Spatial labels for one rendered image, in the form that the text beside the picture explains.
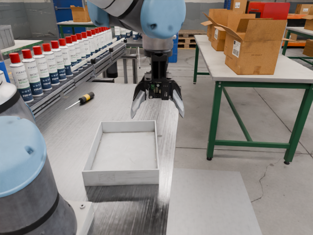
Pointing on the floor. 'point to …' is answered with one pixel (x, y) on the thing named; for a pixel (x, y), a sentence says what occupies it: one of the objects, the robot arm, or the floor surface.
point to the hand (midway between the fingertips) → (157, 117)
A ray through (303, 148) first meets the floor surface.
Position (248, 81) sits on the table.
